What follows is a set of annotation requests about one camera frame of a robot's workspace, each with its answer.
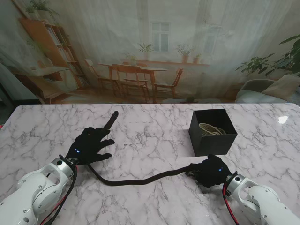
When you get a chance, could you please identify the red black right arm cable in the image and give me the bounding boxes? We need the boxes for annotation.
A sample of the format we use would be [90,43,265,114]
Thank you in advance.
[222,184,240,225]

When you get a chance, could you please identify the beige braided belt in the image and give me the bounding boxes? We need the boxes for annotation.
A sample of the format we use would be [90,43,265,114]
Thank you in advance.
[212,126,227,136]
[198,123,220,136]

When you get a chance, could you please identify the red black arm cable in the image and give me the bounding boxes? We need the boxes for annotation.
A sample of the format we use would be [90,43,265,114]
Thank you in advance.
[37,164,78,225]
[222,184,240,225]

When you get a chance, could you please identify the red black left arm cable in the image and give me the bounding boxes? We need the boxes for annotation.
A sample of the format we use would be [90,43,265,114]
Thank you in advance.
[37,164,78,225]

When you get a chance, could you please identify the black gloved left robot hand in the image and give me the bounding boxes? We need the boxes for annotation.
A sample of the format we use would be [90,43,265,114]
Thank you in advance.
[65,127,115,166]

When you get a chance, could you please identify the printed room scene backdrop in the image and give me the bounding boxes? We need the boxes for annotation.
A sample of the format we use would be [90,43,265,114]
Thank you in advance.
[0,0,300,105]

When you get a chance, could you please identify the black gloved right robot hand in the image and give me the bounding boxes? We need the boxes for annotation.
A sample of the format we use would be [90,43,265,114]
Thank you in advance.
[184,154,233,188]

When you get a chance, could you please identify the dark brown braided belt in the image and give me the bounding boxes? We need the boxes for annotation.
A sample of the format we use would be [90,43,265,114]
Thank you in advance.
[87,111,200,188]

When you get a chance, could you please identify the black belt storage box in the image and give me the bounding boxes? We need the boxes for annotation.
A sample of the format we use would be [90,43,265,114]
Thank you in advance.
[188,108,238,157]

